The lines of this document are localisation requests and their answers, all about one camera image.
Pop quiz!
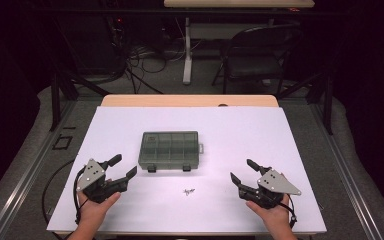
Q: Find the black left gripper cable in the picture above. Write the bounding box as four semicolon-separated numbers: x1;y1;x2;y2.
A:
41;159;86;240

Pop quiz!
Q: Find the dark equipment cabinet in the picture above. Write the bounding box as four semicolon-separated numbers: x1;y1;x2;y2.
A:
56;14;123;77

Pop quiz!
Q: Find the grey plastic compartment box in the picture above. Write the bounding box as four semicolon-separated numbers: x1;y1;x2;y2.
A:
137;130;205;173

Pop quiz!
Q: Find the white-legged desk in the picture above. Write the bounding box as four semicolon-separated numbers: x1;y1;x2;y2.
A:
163;0;315;86

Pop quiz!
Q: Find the aluminium floor rail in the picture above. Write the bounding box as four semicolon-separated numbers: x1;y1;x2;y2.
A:
0;99;78;240
309;99;384;240

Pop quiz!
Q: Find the person's left hand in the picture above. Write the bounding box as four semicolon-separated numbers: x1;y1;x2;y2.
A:
77;191;122;223

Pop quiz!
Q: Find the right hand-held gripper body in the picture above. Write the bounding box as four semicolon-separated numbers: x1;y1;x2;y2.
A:
238;168;303;211

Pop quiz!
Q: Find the tangle of floor cables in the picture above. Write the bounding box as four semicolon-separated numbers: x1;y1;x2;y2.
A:
123;43;185;95

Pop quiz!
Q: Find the black folding chair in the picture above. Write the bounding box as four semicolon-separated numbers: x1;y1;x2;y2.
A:
211;24;303;96

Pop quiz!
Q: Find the person's right hand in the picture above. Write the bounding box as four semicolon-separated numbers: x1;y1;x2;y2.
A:
245;194;292;228

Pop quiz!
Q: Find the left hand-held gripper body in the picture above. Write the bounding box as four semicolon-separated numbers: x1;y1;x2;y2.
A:
75;158;130;205

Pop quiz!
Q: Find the black metal stand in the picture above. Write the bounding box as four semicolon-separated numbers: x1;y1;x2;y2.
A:
278;71;334;136
49;71;111;132

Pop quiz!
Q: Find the white table cover sheet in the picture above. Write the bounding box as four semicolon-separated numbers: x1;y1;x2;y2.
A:
46;105;328;234

